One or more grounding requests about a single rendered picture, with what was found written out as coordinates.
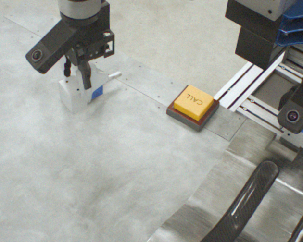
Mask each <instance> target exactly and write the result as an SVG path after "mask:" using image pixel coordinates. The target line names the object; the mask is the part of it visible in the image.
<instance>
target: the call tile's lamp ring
mask: <svg viewBox="0 0 303 242"><path fill-rule="evenodd" d="M188 86H189V85H187V86H186V87H185V88H184V89H183V90H182V91H181V93H180V94H179V95H178V96H177V97H176V98H175V99H174V101H173V102H172V103H171V104H170V105H169V106H168V107H167V108H168V109H170V110H172V111H173V112H175V113H177V114H179V115H181V116H182V117H184V118H186V119H188V120H190V121H191V122H193V123H195V124H197V125H199V126H200V125H201V124H202V123H203V122H204V121H205V119H206V118H207V117H208V116H209V114H210V113H211V112H212V111H213V110H214V108H215V107H216V106H217V105H218V103H219V101H218V100H216V99H214V102H215V103H214V104H213V105H212V107H211V108H210V109H209V110H208V111H207V113H206V114H205V115H204V116H203V118H202V119H201V120H200V121H199V122H198V121H196V120H194V119H193V118H191V117H189V116H187V115H185V114H183V113H182V112H180V111H178V110H176V109H174V108H173V106H174V102H175V101H176V99H177V98H178V97H179V96H180V95H181V94H182V93H183V92H184V90H185V89H186V88H187V87H188Z"/></svg>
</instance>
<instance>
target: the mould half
mask: <svg viewBox="0 0 303 242"><path fill-rule="evenodd" d="M274 135H275V136H276V135H277V133H275V132H273V131H271V130H269V129H267V128H266V127H264V126H262V125H260V124H258V123H256V122H254V121H252V120H250V119H248V120H247V122H246V123H245V124H244V126H243V127H242V128H241V130H240V131H239V132H238V134H237V135H236V136H235V138H234V139H233V140H232V142H231V143H230V144H229V146H228V147H227V148H226V150H225V151H224V153H223V154H222V156H221V157H220V158H219V160H218V161H217V162H216V163H215V165H214V166H213V167H212V169H211V170H210V172H209V173H208V174H207V176H206V177H205V178H204V180H203V181H202V183H201V184H200V185H199V187H198V188H197V189H196V191H195V192H194V193H193V195H192V196H191V197H190V198H189V199H188V201H187V202H186V203H185V204H184V205H183V206H182V207H181V208H180V209H179V210H177V211H176V212H175V213H174V214H173V215H172V216H171V217H170V218H168V219H167V220H166V221H165V222H164V223H163V224H162V225H161V226H160V227H159V228H158V229H157V230H156V231H155V233H154V234H153V235H152V236H151V237H150V238H149V239H148V241H147V242H199V241H201V240H202V239H203V238H204V237H205V236H206V235H207V234H208V232H209V231H210V230H211V229H212V228H213V227H214V226H215V225H216V224H217V222H218V221H219V220H220V219H221V218H222V216H223V215H224V214H225V213H226V211H227V210H228V208H229V207H230V206H231V204H232V203H233V201H234V200H235V198H236V197H237V195H238V194H239V192H240V191H241V189H242V188H243V186H244V185H245V183H246V182H247V180H248V179H249V178H250V176H251V175H252V173H253V172H254V170H255V169H256V167H257V165H258V164H259V163H261V162H263V161H265V160H269V161H273V162H275V163H276V164H277V165H278V167H279V175H278V177H277V178H276V180H275V182H274V183H273V185H272V186H271V188H270V189H269V191H268V192H267V194H266V195H265V197H264V198H263V200H262V201H261V203H260V204H259V206H258V208H257V209H256V211H255V212H254V214H253V215H252V217H251V218H250V220H249V221H248V223H247V224H246V226H245V227H244V229H243V230H242V232H241V233H240V234H239V236H238V237H237V238H236V240H235V241H234V242H287V241H288V239H289V238H290V236H291V234H292V233H293V231H294V229H295V228H296V226H297V224H298V222H299V221H300V219H301V217H302V216H303V147H300V151H299V152H298V154H297V155H296V157H295V159H294V160H293V162H292V163H289V162H287V161H285V160H283V159H282V158H280V157H278V156H276V155H274V154H272V153H271V152H269V151H267V150H265V148H266V146H267V145H268V143H269V142H270V141H271V139H272V138H273V136H274Z"/></svg>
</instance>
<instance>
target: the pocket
mask: <svg viewBox="0 0 303 242"><path fill-rule="evenodd" d="M276 136H277V135H276ZM276 136H275V135H274V136H273V138H272V139H271V141H270V142H269V143H268V145H267V146H266V148H265V150H267V151H269V152H271V153H272V154H274V155H276V156H278V157H280V158H282V159H283V160H285V161H287V162H289V163H292V162H293V160H294V159H295V157H296V155H297V154H298V152H299V151H300V149H299V150H296V149H295V148H293V147H291V146H289V145H287V144H285V143H283V142H282V141H280V140H278V139H276Z"/></svg>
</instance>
